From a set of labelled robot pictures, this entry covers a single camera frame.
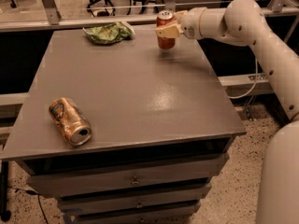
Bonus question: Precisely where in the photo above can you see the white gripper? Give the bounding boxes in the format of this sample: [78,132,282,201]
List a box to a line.
[155,7,206,40]

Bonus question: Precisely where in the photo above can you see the red coke can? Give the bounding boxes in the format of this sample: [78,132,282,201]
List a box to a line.
[156,10,176,49]

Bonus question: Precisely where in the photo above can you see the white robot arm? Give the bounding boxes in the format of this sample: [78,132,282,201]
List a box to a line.
[156,0,299,224]

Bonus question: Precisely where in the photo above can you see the green jalapeno chip bag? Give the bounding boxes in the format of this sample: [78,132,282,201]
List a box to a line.
[83,22,135,45]

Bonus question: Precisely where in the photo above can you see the crushed gold soda can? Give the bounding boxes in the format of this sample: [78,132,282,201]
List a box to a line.
[49,97,92,147]

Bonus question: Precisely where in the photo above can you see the grey drawer cabinet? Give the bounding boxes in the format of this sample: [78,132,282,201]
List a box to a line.
[2,25,245,224]

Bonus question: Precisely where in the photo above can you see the black table leg caster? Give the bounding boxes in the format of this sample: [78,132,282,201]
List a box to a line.
[0,161,11,222]

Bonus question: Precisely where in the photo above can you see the white cable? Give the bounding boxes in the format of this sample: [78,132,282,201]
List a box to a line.
[227,58,260,100]

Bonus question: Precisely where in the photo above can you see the metal railing frame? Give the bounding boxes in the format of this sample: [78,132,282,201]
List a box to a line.
[0,0,299,34]

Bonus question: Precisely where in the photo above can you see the black floor cable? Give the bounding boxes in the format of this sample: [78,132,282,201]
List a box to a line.
[7,185,50,224]

